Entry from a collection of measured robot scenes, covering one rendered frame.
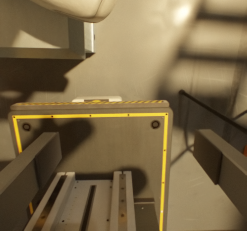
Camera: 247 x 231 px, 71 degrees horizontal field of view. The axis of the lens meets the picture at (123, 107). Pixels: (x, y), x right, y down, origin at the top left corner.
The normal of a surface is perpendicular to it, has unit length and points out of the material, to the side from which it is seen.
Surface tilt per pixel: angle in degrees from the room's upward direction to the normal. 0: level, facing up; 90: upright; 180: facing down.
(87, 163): 0
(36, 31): 0
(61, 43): 0
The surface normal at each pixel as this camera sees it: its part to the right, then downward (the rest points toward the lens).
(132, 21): 0.00, 0.25
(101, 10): 0.54, 0.83
